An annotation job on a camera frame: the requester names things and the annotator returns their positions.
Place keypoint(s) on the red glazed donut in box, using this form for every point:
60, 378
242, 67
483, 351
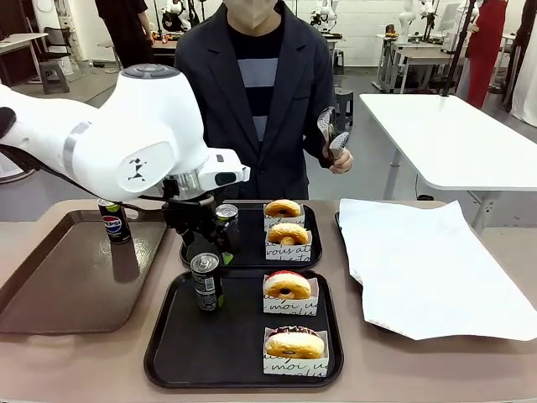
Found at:
289, 305

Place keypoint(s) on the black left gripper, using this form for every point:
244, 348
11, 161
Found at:
189, 218

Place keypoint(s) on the brown plastic serving tray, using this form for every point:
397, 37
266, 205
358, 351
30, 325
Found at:
63, 285

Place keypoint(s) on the plain glazed donut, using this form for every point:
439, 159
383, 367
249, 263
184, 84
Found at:
274, 208
280, 233

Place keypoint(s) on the bystander in black clothes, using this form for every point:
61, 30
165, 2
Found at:
126, 29

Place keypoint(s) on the red-topped donut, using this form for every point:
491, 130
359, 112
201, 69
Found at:
279, 283

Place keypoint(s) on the white background workbench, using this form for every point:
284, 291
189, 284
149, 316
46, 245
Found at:
415, 59

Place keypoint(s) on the black tripod pole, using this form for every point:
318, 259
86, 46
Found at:
459, 42

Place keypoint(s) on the chocolate donut in box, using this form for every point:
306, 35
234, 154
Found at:
293, 367

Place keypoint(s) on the white table with metal legs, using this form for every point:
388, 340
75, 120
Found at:
453, 138

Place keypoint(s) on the black plastic serving tray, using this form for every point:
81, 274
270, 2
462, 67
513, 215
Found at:
251, 247
235, 336

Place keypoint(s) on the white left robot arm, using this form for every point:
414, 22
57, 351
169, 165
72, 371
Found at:
138, 134

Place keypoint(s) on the dark grey plastic stool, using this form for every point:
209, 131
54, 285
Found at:
344, 109

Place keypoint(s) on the black Pepsi zero can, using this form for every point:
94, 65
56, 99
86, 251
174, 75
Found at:
228, 228
114, 224
207, 285

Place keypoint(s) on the person's left hand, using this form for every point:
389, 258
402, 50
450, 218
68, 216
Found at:
340, 161

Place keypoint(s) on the bystander in red apron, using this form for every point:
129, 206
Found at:
486, 50

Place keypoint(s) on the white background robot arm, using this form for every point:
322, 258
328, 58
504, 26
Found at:
325, 12
408, 19

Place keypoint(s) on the silver serving tongs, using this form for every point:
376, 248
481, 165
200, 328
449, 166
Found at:
326, 121

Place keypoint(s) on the donut in box, rear bottom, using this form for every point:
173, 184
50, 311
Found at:
289, 251

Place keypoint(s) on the black office chair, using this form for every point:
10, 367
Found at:
58, 42

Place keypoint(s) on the donut in box, rear top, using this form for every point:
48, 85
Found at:
285, 222

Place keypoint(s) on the large white paper sheet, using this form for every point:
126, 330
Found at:
428, 268

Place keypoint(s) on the person's left forearm dark sleeve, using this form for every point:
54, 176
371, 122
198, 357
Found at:
315, 142

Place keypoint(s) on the chocolate-topped donut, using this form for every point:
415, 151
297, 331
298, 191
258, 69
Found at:
293, 344

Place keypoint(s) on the person in dark blazer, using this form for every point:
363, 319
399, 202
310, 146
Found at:
289, 84

